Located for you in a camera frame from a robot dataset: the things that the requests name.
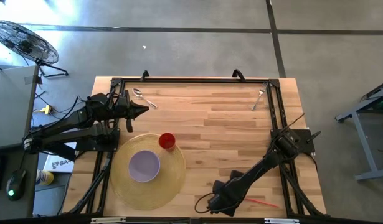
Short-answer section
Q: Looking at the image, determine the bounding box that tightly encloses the silver metal spoon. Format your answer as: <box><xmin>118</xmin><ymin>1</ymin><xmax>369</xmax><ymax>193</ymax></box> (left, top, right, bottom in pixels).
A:
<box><xmin>132</xmin><ymin>88</ymin><xmax>159</xmax><ymax>110</ymax></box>

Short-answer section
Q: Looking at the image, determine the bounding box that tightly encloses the lavender bowl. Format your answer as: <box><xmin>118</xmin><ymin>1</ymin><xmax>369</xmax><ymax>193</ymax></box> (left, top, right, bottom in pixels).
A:
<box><xmin>128</xmin><ymin>150</ymin><xmax>161</xmax><ymax>184</ymax></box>

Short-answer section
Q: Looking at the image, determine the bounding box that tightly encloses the grey metal table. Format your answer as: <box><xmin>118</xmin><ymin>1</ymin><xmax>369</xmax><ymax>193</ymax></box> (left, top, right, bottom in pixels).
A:
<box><xmin>334</xmin><ymin>78</ymin><xmax>383</xmax><ymax>182</ymax></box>

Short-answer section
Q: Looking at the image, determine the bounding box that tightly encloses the black aluminium table frame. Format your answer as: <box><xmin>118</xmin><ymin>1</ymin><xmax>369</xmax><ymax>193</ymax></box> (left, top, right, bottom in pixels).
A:
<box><xmin>62</xmin><ymin>76</ymin><xmax>328</xmax><ymax>219</ymax></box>

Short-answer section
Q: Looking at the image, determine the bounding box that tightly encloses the white printed cardboard box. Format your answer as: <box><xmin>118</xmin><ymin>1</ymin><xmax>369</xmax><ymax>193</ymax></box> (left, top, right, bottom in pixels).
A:
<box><xmin>42</xmin><ymin>142</ymin><xmax>78</xmax><ymax>174</ymax></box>

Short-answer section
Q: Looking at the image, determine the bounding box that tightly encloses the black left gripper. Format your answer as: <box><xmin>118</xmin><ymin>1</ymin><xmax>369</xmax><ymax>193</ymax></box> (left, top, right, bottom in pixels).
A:
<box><xmin>110</xmin><ymin>89</ymin><xmax>150</xmax><ymax>133</ymax></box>

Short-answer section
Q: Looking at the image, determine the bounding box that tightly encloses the silver metal fork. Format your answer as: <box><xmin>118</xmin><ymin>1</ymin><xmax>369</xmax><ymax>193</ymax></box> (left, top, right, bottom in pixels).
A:
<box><xmin>251</xmin><ymin>81</ymin><xmax>270</xmax><ymax>112</ymax></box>

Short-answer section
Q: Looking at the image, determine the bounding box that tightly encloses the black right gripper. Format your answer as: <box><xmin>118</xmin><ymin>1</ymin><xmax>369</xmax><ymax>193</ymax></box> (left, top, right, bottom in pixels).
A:
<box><xmin>206</xmin><ymin>177</ymin><xmax>242</xmax><ymax>218</ymax></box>

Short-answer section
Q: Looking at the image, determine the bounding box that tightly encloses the round woven straw placemat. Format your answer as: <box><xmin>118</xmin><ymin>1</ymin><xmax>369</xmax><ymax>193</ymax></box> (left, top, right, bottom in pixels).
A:
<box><xmin>110</xmin><ymin>133</ymin><xmax>187</xmax><ymax>211</ymax></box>

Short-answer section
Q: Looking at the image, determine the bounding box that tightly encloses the red drinking straw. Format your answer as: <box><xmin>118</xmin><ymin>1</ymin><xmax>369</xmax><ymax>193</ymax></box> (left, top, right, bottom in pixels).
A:
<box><xmin>244</xmin><ymin>198</ymin><xmax>280</xmax><ymax>208</ymax></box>

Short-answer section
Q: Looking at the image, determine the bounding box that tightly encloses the red plastic cup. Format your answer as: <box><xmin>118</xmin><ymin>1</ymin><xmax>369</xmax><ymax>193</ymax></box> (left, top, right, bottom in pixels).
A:
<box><xmin>158</xmin><ymin>132</ymin><xmax>177</xmax><ymax>152</ymax></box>

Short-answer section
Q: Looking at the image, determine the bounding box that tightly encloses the black computer mouse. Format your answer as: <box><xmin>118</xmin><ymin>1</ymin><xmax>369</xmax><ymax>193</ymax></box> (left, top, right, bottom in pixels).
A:
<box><xmin>5</xmin><ymin>169</ymin><xmax>27</xmax><ymax>202</ymax></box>

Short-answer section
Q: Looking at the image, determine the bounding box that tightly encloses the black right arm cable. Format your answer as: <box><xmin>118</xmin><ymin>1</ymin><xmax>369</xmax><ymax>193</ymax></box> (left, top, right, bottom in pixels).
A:
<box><xmin>194</xmin><ymin>192</ymin><xmax>217</xmax><ymax>215</ymax></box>

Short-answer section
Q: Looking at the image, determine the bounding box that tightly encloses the white bracket strip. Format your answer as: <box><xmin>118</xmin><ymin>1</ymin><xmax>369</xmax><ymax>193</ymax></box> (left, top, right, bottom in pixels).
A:
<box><xmin>263</xmin><ymin>218</ymin><xmax>300</xmax><ymax>224</ymax></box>
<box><xmin>90</xmin><ymin>217</ymin><xmax>127</xmax><ymax>224</ymax></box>

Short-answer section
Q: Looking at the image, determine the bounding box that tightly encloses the yellow and white can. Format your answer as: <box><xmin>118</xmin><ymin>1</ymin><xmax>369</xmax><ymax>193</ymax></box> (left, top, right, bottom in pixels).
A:
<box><xmin>35</xmin><ymin>169</ymin><xmax>55</xmax><ymax>187</ymax></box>

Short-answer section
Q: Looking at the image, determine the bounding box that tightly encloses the black floor fan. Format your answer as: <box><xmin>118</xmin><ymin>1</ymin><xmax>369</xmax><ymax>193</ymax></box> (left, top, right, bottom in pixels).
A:
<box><xmin>0</xmin><ymin>19</ymin><xmax>69</xmax><ymax>78</ymax></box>

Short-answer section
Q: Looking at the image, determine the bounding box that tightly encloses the grey desk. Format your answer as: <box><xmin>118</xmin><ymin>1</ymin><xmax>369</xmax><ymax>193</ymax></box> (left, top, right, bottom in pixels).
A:
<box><xmin>0</xmin><ymin>65</ymin><xmax>40</xmax><ymax>152</ymax></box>

